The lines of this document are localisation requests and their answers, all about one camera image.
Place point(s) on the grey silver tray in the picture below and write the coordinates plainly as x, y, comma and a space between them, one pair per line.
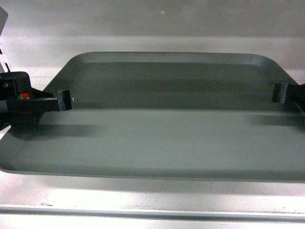
180, 115

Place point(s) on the white upper shelf board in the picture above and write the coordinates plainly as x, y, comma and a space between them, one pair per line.
61, 202

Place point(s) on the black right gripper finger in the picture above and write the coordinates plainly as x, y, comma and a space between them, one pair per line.
289, 94

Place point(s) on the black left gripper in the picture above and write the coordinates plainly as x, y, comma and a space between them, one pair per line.
22, 106

